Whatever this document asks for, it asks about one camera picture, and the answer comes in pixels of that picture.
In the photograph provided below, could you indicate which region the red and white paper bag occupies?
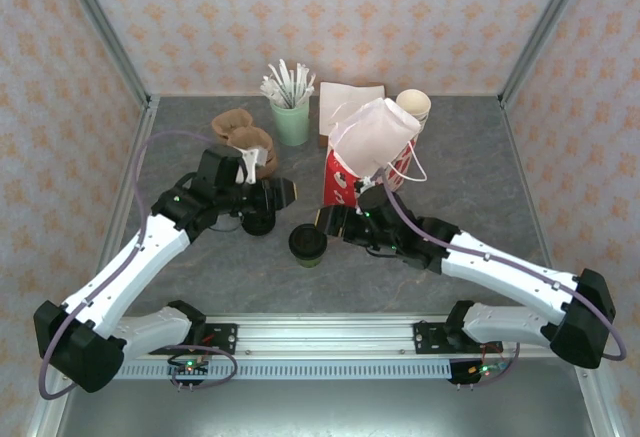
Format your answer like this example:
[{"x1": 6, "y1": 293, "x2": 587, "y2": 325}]
[{"x1": 322, "y1": 97, "x2": 429, "y2": 211}]

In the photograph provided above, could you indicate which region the stack of white napkins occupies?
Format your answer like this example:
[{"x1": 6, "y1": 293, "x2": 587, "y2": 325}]
[{"x1": 317, "y1": 80, "x2": 389, "y2": 148}]

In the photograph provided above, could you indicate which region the green straw holder cup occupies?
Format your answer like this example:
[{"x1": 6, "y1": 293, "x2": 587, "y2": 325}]
[{"x1": 270, "y1": 96, "x2": 312, "y2": 147}]

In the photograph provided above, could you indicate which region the white napkin stack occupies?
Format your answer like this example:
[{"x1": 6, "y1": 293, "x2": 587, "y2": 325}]
[{"x1": 319, "y1": 81, "x2": 389, "y2": 136}]

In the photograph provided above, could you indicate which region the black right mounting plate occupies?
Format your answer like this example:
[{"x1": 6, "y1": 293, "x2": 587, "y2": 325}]
[{"x1": 412, "y1": 320, "x2": 504, "y2": 356}]

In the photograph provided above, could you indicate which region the black mounting plate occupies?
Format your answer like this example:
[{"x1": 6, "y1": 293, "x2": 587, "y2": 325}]
[
  {"x1": 412, "y1": 320, "x2": 504, "y2": 356},
  {"x1": 164, "y1": 323, "x2": 239, "y2": 356}
]

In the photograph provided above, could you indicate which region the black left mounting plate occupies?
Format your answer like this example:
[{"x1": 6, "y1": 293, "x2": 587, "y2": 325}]
[{"x1": 164, "y1": 323, "x2": 239, "y2": 356}]

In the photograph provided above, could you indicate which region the right circuit board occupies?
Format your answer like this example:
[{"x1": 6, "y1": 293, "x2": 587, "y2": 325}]
[{"x1": 467, "y1": 362, "x2": 507, "y2": 377}]

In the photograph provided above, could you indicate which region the circuit board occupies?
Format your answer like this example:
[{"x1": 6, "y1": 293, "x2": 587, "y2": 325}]
[
  {"x1": 467, "y1": 362, "x2": 507, "y2": 377},
  {"x1": 167, "y1": 358, "x2": 211, "y2": 377}
]

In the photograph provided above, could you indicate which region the left circuit board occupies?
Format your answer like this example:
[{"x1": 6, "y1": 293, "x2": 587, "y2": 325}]
[{"x1": 167, "y1": 358, "x2": 211, "y2": 377}]

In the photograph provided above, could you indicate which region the steel shelf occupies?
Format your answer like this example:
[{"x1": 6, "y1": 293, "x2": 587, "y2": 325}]
[{"x1": 24, "y1": 356, "x2": 621, "y2": 437}]

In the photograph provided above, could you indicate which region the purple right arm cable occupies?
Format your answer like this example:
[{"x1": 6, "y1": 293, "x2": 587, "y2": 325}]
[{"x1": 377, "y1": 166, "x2": 628, "y2": 391}]

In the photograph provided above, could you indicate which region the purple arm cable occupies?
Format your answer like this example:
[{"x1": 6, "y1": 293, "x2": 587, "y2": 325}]
[
  {"x1": 39, "y1": 130, "x2": 246, "y2": 401},
  {"x1": 377, "y1": 166, "x2": 628, "y2": 391}
]

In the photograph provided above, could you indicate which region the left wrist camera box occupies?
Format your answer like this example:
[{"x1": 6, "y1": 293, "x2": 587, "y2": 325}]
[{"x1": 238, "y1": 145, "x2": 270, "y2": 184}]

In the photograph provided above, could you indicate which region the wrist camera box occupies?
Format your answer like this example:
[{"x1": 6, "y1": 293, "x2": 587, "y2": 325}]
[
  {"x1": 238, "y1": 145, "x2": 270, "y2": 184},
  {"x1": 354, "y1": 174, "x2": 387, "y2": 194}
]

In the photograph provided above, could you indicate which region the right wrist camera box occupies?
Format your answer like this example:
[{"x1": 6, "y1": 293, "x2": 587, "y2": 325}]
[{"x1": 354, "y1": 174, "x2": 387, "y2": 194}]

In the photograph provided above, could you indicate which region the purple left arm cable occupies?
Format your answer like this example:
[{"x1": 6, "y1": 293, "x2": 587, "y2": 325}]
[{"x1": 39, "y1": 130, "x2": 246, "y2": 401}]

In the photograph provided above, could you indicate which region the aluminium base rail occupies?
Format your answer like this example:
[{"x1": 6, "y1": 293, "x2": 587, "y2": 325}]
[{"x1": 52, "y1": 312, "x2": 601, "y2": 358}]

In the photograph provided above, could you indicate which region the slotted grey cable duct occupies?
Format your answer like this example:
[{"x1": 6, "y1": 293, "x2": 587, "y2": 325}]
[{"x1": 114, "y1": 360, "x2": 456, "y2": 382}]

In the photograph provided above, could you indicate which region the aluminium frame post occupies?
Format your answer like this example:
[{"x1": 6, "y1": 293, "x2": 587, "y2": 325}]
[
  {"x1": 53, "y1": 0, "x2": 154, "y2": 108},
  {"x1": 497, "y1": 0, "x2": 599, "y2": 109}
]

